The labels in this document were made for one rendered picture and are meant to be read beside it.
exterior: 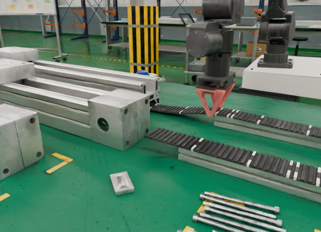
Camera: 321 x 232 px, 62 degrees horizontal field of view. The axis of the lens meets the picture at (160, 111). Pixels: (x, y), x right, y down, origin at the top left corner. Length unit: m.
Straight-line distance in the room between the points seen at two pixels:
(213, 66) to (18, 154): 0.44
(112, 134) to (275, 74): 0.64
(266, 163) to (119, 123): 0.28
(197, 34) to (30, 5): 5.97
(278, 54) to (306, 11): 7.07
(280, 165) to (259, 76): 0.57
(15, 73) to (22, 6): 5.73
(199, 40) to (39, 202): 0.41
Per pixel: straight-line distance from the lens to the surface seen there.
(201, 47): 0.56
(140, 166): 0.50
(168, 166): 0.50
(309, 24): 5.76
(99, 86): 0.82
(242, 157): 0.49
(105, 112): 0.55
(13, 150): 0.53
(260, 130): 0.66
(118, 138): 0.55
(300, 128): 0.65
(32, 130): 0.54
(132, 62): 4.06
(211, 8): 0.63
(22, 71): 0.86
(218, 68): 0.63
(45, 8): 6.25
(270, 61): 1.06
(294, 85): 1.00
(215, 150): 0.49
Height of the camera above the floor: 1.05
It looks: 21 degrees down
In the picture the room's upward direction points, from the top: straight up
